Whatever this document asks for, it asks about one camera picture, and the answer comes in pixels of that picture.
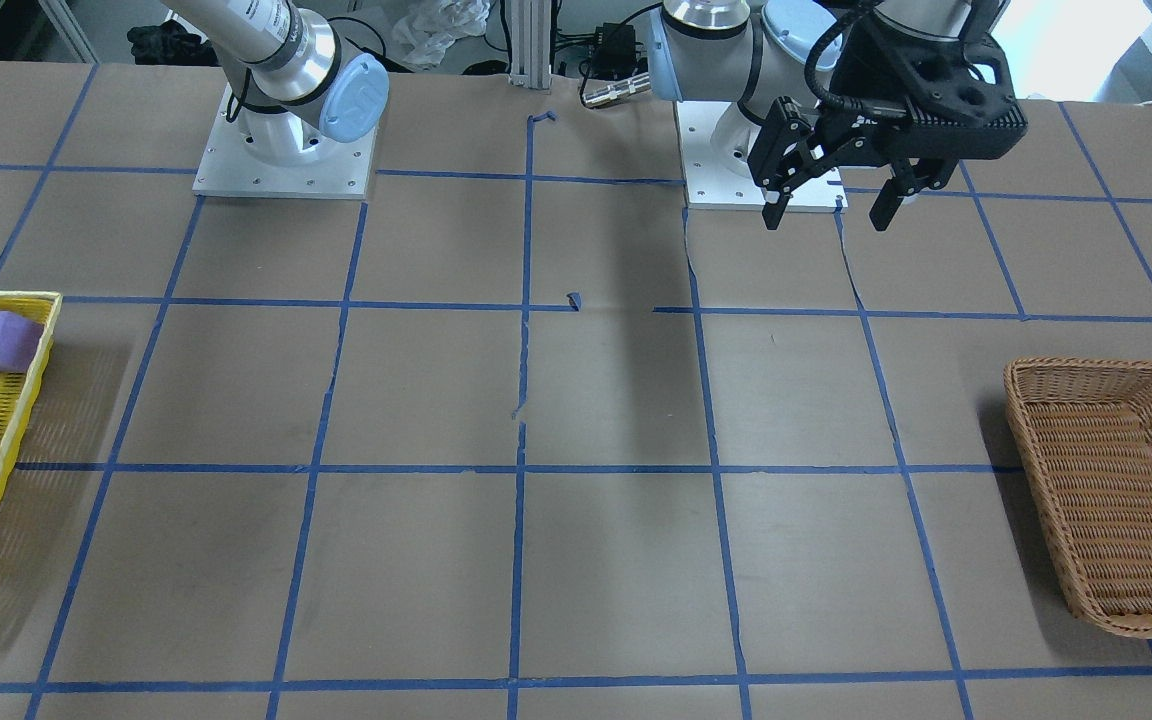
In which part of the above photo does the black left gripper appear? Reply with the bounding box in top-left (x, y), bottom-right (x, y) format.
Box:
top-left (748, 96), bottom-right (967, 232)

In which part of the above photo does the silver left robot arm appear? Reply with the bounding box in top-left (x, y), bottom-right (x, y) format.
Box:
top-left (647, 1), bottom-right (1025, 232)

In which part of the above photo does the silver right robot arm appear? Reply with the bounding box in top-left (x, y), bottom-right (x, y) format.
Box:
top-left (0, 1), bottom-right (910, 486)

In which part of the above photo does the brown wicker basket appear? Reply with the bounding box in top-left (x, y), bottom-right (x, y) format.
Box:
top-left (1005, 357), bottom-right (1152, 639)

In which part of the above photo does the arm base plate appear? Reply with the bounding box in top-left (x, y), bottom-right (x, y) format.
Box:
top-left (192, 88), bottom-right (379, 200)
top-left (674, 100), bottom-right (849, 213)

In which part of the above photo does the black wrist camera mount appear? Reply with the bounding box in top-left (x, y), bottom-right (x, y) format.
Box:
top-left (828, 12), bottom-right (1029, 160)

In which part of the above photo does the aluminium frame post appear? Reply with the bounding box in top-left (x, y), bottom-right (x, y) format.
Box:
top-left (500, 1), bottom-right (558, 94)

